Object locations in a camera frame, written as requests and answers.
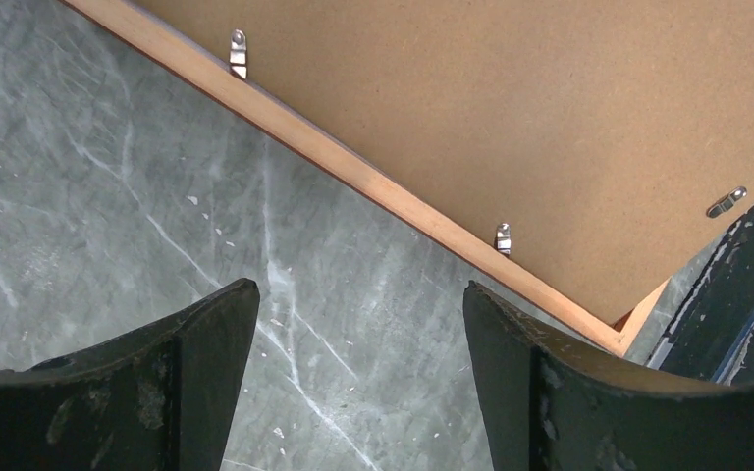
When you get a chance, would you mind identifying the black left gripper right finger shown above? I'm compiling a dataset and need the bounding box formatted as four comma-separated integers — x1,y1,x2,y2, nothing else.
462,283,754,470

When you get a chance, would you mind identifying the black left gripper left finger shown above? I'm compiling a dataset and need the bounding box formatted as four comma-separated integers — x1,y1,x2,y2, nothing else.
0,279,260,470

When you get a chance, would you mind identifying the brown backing board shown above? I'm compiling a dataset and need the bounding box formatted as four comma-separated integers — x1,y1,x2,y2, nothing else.
145,0,754,322

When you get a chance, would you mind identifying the wooden picture frame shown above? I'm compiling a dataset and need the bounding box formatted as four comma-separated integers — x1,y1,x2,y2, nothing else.
66,1,667,356

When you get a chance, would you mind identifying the metal frame turn clip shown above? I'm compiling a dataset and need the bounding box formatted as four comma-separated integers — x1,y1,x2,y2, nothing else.
706,186,747,219
229,29,248,80
494,223,512,257

